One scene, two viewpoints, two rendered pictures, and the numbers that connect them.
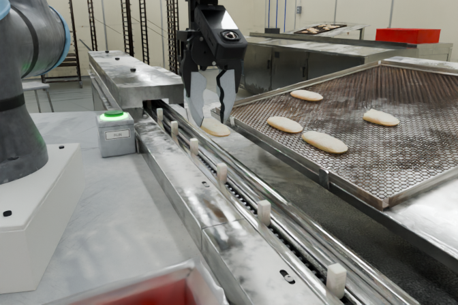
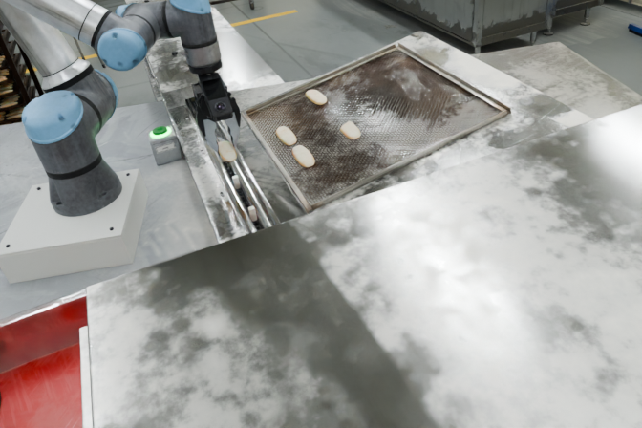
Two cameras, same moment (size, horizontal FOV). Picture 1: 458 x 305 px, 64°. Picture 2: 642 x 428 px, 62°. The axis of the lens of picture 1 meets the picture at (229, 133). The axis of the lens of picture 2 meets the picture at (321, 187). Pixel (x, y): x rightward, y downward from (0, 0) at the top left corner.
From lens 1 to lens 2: 0.73 m
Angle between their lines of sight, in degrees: 18
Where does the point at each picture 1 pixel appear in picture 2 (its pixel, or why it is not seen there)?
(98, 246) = (160, 237)
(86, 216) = (151, 218)
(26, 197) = (117, 217)
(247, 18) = not seen: outside the picture
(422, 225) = not seen: hidden behind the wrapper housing
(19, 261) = (122, 250)
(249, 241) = (236, 233)
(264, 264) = not seen: hidden behind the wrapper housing
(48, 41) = (105, 108)
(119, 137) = (167, 149)
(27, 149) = (110, 186)
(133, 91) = (175, 93)
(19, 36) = (91, 119)
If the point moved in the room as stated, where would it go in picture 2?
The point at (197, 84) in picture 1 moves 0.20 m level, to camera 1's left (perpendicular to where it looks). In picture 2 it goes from (209, 127) to (124, 133)
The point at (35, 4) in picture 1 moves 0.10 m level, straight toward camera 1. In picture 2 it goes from (92, 84) to (96, 100)
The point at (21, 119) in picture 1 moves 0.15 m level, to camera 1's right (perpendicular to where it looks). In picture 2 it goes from (102, 169) to (170, 164)
